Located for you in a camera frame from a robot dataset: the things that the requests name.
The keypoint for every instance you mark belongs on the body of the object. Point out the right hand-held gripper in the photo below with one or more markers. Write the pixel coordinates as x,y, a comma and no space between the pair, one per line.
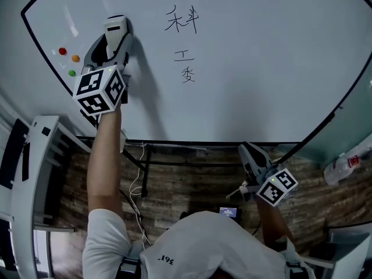
276,186

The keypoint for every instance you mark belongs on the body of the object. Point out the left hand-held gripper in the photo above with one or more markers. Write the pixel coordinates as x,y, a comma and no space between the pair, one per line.
98,92

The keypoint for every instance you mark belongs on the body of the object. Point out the white whiteboard eraser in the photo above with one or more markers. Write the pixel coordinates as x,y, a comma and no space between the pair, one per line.
115,32

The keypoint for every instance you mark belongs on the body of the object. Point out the large white whiteboard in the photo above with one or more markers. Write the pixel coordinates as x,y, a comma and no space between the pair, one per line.
261,68

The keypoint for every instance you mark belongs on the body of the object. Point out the person's right forearm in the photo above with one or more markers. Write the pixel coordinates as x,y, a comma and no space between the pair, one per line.
273,219

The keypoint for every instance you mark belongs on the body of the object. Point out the person's left forearm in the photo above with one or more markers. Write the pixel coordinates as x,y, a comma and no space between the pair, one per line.
106,155

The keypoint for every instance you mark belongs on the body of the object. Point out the orange round magnet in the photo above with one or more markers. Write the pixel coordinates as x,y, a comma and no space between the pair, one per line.
75,58

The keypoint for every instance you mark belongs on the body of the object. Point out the green round magnet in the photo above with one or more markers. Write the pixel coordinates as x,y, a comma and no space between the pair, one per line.
71,73

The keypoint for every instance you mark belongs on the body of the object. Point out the red round magnet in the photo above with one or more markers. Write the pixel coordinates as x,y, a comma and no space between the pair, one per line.
62,51

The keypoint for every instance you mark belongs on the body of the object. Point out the small black screen device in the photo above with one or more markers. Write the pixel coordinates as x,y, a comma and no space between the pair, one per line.
229,212

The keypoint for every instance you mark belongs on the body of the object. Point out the clear plastic bag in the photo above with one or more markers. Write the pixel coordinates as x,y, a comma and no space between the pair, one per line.
346,164

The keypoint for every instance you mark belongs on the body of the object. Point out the person's white shirt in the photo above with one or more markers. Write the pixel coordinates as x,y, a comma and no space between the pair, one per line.
197,243

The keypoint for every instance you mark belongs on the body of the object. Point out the white cabinet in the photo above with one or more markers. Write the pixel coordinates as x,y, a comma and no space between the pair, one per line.
348,251

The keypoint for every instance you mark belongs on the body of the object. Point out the black flat panel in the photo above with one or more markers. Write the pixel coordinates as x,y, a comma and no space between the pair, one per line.
13,153

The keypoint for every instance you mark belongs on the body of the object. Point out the white curved desk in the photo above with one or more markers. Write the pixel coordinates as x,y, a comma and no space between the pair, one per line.
32,170

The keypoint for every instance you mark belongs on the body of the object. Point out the black whiteboard stand frame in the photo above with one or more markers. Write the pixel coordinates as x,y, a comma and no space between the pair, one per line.
162,163

